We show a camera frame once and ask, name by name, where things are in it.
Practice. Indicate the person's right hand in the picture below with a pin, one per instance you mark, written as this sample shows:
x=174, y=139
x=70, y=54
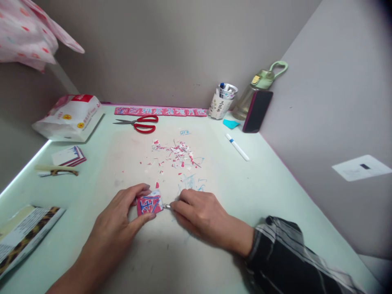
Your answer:
x=208, y=217

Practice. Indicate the person's left hand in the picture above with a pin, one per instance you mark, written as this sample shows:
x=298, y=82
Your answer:
x=113, y=220

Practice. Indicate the red carved rubber block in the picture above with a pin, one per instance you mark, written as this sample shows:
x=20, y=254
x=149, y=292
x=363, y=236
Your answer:
x=150, y=205

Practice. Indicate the metal carving tool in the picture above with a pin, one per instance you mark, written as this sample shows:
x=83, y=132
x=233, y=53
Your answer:
x=167, y=207

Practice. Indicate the light green desk mat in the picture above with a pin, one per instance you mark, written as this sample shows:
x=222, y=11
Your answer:
x=260, y=190

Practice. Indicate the pile of red rubber shavings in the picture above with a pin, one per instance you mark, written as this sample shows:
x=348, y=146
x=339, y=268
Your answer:
x=177, y=154

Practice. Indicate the leopard print hair clip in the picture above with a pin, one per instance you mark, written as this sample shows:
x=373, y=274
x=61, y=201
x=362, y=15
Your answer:
x=58, y=171

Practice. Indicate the white marker pen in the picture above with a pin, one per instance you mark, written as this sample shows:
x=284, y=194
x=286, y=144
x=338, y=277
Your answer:
x=238, y=148

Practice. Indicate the stack of white rubber slabs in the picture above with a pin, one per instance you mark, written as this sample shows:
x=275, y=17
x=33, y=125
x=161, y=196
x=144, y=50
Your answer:
x=69, y=156

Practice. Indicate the leopard print booklet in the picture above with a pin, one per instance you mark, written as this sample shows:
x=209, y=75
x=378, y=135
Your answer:
x=24, y=235

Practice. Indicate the blue paper scrap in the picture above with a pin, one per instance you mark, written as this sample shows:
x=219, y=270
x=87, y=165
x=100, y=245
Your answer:
x=231, y=123

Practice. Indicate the white tissue packet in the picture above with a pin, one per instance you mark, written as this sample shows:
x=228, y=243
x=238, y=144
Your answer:
x=69, y=119

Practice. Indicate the white can with pens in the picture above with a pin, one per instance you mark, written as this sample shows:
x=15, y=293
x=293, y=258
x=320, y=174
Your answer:
x=220, y=105

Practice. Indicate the black phone with red case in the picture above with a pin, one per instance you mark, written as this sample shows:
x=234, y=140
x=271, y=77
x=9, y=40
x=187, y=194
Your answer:
x=258, y=111

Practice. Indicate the row of pink carved stamps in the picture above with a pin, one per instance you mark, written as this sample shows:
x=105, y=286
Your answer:
x=159, y=111

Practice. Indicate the green water bottle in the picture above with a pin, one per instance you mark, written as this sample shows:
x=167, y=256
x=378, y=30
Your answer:
x=245, y=101

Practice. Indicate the pink patterned cloth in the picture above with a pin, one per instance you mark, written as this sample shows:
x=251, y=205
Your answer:
x=24, y=33

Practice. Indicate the white wall socket plate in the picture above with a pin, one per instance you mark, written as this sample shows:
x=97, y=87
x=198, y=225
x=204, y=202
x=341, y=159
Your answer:
x=361, y=167

